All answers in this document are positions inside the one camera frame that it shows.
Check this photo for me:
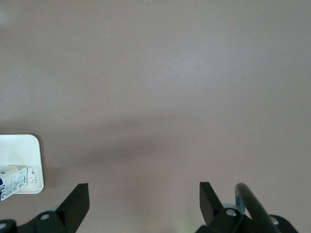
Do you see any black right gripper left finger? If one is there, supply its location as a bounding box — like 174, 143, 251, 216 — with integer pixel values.
31, 183, 90, 233

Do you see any blue white milk carton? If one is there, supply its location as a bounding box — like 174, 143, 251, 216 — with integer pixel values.
0, 165, 28, 203

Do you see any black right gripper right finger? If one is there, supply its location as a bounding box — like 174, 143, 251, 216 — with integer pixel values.
195, 182, 246, 233

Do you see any cream plastic tray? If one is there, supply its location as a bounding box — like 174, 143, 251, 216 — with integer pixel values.
0, 134, 45, 196

